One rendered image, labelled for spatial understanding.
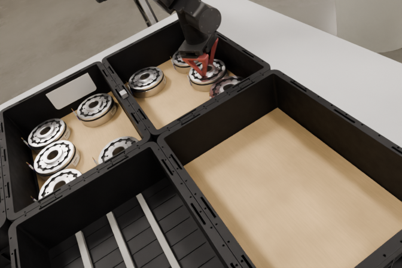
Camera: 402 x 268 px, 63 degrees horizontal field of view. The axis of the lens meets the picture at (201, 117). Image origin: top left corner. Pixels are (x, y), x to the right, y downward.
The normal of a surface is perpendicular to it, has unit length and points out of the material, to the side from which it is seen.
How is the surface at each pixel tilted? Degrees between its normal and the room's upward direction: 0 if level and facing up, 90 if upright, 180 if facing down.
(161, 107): 0
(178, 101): 0
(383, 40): 93
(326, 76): 0
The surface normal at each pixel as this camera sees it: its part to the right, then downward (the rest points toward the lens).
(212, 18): 0.51, 0.50
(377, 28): -0.37, 0.75
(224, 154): -0.25, -0.70
